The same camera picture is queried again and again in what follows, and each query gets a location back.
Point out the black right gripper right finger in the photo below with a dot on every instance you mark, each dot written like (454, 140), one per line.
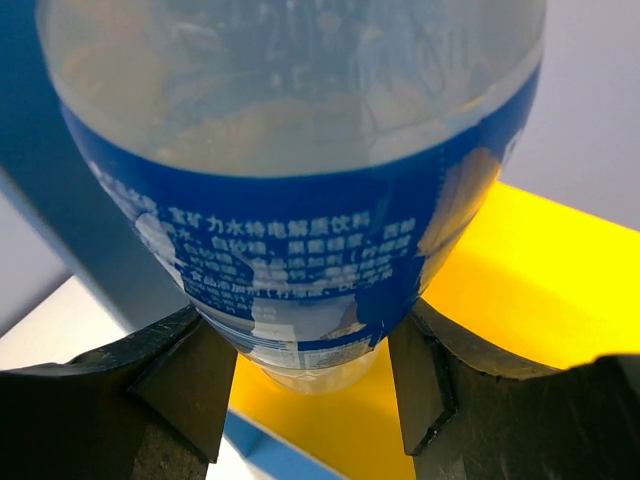
(469, 409)

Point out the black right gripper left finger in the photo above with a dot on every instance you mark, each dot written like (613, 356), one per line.
(151, 405)

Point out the plastic bottle blue label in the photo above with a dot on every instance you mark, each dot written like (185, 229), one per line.
(301, 169)

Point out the blue and yellow shelf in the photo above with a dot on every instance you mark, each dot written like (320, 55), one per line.
(542, 281)

